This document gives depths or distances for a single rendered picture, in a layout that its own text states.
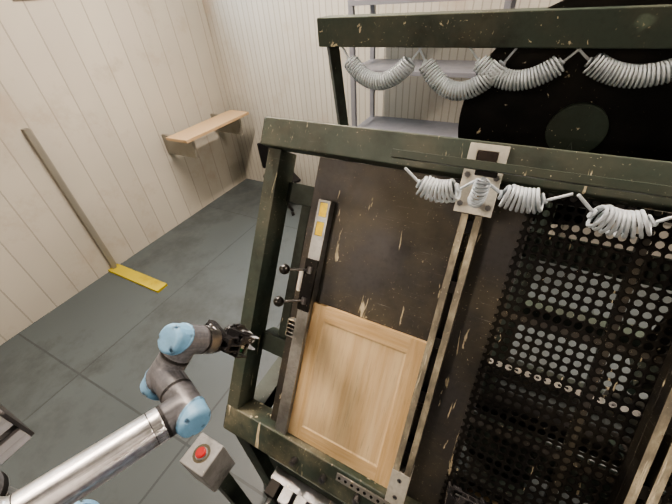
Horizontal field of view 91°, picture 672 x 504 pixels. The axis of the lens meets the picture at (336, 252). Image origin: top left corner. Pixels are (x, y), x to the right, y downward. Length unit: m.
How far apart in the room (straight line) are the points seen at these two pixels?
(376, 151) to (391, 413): 0.89
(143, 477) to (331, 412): 1.62
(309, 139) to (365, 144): 0.21
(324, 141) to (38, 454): 2.80
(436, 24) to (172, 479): 2.72
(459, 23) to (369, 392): 1.31
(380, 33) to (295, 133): 0.52
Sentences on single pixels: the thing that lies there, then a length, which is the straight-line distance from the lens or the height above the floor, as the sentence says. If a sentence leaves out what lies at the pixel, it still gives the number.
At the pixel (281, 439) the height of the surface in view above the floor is 0.89.
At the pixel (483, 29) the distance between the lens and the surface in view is 1.40.
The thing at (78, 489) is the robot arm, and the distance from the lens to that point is 0.88.
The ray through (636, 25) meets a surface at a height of 2.16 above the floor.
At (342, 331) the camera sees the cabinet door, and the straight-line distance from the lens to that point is 1.25.
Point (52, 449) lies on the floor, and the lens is 3.20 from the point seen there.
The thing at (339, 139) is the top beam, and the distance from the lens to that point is 1.14.
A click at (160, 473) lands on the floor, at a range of 2.71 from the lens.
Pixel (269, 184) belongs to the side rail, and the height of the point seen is 1.72.
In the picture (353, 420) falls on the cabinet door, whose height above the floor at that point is 1.04.
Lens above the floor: 2.30
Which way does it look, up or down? 39 degrees down
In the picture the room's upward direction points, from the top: 4 degrees counter-clockwise
